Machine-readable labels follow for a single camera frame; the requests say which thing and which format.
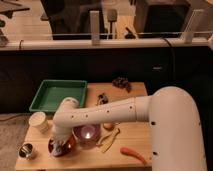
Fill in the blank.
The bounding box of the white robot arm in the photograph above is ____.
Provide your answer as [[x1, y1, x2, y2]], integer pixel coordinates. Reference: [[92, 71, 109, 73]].
[[53, 86, 208, 171]]

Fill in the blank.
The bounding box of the purple bowl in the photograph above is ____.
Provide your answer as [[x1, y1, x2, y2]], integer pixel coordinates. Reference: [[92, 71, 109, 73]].
[[73, 124, 101, 146]]

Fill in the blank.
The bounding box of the red bowl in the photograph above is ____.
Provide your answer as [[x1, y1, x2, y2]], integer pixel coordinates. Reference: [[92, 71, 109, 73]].
[[55, 135, 76, 157]]

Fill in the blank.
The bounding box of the bunch of dark grapes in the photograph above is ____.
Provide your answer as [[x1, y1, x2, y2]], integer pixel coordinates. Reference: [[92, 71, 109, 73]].
[[112, 77, 132, 93]]

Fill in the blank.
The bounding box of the orange apple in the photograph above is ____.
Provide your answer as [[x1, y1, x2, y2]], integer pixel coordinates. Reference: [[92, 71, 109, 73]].
[[103, 123, 115, 130]]

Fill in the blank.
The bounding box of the green plastic tray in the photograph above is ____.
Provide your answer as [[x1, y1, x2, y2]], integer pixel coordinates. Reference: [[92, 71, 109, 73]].
[[29, 80, 87, 113]]

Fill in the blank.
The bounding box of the wooden board table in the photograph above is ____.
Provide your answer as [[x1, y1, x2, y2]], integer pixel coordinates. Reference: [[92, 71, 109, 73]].
[[14, 82, 154, 171]]

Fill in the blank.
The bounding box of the orange carrot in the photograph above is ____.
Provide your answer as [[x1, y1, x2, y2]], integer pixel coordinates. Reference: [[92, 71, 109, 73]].
[[120, 147, 147, 165]]

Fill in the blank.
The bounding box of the white paper cup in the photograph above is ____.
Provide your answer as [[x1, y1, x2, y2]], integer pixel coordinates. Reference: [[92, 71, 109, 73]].
[[29, 112, 49, 133]]

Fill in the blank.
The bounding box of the small metal cup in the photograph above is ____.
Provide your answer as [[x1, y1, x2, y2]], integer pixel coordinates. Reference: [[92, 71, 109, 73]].
[[18, 143, 36, 160]]

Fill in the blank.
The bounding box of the black handled brush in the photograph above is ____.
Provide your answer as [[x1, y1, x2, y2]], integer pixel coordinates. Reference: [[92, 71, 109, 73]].
[[97, 93, 109, 105]]

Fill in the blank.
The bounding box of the black cable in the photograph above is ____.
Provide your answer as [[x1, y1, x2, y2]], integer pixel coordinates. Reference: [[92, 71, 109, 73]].
[[161, 36, 177, 76]]

